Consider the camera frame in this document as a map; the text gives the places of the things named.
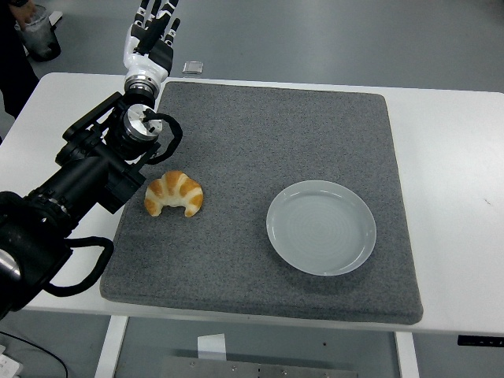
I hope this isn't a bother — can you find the white table leg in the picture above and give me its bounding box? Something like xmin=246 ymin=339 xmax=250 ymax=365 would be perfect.
xmin=395 ymin=332 xmax=421 ymax=378
xmin=94 ymin=316 xmax=129 ymax=378

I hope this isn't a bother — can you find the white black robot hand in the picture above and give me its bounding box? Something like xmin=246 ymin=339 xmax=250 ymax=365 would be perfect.
xmin=123 ymin=0 xmax=182 ymax=83

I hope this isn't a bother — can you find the pale grey round plate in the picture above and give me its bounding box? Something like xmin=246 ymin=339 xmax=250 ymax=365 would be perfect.
xmin=265 ymin=180 xmax=377 ymax=278

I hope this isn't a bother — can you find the grey felt table mat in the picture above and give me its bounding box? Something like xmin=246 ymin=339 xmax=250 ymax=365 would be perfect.
xmin=98 ymin=80 xmax=424 ymax=326

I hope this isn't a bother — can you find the white power strip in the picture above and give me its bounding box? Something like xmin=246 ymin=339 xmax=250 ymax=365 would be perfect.
xmin=0 ymin=344 xmax=24 ymax=378

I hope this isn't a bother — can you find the person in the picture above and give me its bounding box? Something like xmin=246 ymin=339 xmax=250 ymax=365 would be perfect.
xmin=0 ymin=0 xmax=40 ymax=145

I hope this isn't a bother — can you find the golden croissant bread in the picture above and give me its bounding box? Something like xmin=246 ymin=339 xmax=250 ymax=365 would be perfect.
xmin=143 ymin=169 xmax=205 ymax=218

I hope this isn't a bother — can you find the black table control panel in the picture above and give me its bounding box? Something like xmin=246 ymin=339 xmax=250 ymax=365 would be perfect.
xmin=456 ymin=335 xmax=504 ymax=348

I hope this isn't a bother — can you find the black floor cable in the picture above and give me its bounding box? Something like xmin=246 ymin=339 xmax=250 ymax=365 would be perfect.
xmin=0 ymin=330 xmax=69 ymax=378

